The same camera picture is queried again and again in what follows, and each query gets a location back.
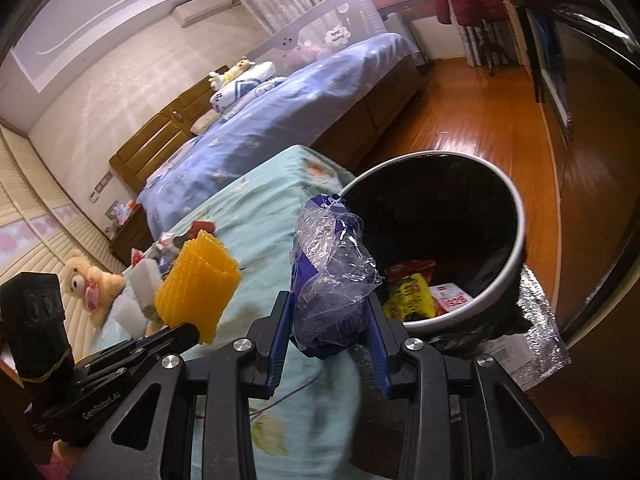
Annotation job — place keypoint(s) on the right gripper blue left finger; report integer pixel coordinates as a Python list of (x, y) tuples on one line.
[(150, 435)]

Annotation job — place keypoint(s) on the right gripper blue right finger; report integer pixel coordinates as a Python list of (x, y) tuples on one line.
[(466, 419)]

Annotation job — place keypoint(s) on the white foam net sleeve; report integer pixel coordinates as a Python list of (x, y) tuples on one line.
[(135, 313)]

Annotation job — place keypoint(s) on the red white milk carton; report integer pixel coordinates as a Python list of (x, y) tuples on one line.
[(448, 297)]

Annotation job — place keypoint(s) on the yellow snack bag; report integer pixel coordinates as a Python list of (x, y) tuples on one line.
[(410, 300)]

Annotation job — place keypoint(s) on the yellow foam net sleeve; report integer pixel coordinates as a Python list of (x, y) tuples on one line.
[(199, 286)]

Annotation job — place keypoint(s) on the blue clear plastic bag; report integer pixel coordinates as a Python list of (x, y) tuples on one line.
[(332, 275)]

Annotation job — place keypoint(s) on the dark red snack wrapper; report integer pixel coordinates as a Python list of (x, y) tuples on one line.
[(198, 226)]

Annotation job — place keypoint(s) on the white red paper bag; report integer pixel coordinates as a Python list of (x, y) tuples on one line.
[(163, 251)]

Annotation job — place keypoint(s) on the black trash bin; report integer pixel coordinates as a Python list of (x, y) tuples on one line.
[(464, 215)]

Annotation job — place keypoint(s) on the person's left hand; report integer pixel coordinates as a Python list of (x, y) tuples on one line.
[(67, 454)]

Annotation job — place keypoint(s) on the silver foil bag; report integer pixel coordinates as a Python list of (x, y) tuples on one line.
[(539, 353)]

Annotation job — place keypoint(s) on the beige teddy bear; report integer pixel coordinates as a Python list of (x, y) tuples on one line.
[(95, 288)]

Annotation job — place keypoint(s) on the wooden nightstand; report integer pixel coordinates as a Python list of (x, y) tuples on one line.
[(133, 234)]

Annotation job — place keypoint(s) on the teal floral tablecloth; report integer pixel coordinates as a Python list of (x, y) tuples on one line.
[(305, 430)]

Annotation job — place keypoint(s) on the wooden headboard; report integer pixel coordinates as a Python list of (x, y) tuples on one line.
[(161, 136)]

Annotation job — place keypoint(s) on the beige pillow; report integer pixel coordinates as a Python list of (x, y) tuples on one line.
[(203, 123)]

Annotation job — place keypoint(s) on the blue floral bed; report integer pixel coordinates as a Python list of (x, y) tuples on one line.
[(297, 110)]

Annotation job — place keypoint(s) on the yellow plush dog toy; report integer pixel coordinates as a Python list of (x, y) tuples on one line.
[(218, 80)]

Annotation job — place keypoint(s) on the folded blue white quilt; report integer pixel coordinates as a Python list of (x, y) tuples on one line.
[(256, 81)]

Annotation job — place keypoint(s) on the black tv cabinet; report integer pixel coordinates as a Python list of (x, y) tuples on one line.
[(585, 70)]

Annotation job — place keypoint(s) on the white air conditioner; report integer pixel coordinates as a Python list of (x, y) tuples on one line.
[(194, 11)]

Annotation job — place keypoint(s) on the grey bed guard rail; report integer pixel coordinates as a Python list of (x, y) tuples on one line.
[(328, 27)]

